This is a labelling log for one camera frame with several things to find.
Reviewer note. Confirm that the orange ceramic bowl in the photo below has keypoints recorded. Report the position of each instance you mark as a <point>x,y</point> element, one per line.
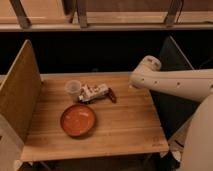
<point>77,120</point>

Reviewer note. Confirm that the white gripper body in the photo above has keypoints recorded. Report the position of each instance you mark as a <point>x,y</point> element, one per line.
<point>89,93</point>

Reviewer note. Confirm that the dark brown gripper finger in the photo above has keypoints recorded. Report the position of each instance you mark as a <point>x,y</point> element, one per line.
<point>112,96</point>

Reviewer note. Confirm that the right dark side panel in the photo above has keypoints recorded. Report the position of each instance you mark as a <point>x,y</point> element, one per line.
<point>173,111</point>

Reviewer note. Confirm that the left wooden side panel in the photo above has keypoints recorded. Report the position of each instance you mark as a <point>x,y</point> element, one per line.
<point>19,91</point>

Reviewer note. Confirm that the wooden shelf rail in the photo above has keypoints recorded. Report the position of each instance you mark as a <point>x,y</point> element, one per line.
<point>105,15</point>

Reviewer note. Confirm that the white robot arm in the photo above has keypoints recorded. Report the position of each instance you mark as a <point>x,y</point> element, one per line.
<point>194,139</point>

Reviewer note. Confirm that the clear plastic cup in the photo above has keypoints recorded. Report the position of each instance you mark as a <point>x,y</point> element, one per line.
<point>73,88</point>

